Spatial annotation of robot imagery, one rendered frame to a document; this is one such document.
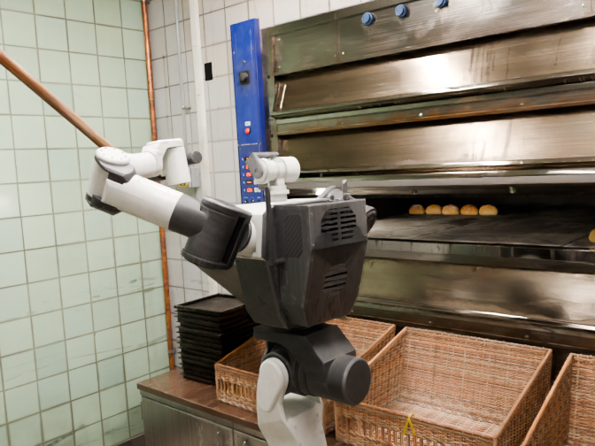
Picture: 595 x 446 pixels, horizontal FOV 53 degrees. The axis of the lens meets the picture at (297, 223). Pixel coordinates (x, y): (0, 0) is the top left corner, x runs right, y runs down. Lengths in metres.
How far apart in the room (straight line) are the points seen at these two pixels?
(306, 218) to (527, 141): 1.00
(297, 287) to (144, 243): 2.03
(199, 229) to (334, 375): 0.46
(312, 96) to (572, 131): 1.05
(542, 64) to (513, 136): 0.24
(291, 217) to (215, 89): 1.72
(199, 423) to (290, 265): 1.28
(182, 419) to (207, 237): 1.40
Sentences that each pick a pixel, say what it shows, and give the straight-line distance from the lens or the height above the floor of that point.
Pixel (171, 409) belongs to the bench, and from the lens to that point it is 2.68.
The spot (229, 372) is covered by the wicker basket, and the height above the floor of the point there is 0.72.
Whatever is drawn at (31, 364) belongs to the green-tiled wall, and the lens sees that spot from 3.12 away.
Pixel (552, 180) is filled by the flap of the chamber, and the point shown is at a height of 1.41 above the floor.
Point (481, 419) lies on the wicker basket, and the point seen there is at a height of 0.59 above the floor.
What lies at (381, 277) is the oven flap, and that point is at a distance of 2.45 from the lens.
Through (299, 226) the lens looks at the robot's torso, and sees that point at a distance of 1.35.
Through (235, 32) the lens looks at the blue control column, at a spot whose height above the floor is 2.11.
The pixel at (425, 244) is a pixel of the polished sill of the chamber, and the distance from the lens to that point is 2.31.
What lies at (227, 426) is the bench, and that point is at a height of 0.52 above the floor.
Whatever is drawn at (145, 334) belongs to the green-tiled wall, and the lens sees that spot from 3.41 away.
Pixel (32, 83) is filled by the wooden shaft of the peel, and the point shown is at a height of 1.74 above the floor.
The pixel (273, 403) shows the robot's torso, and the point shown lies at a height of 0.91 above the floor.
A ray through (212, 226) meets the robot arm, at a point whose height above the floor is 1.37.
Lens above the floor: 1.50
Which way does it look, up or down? 6 degrees down
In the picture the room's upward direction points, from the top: 3 degrees counter-clockwise
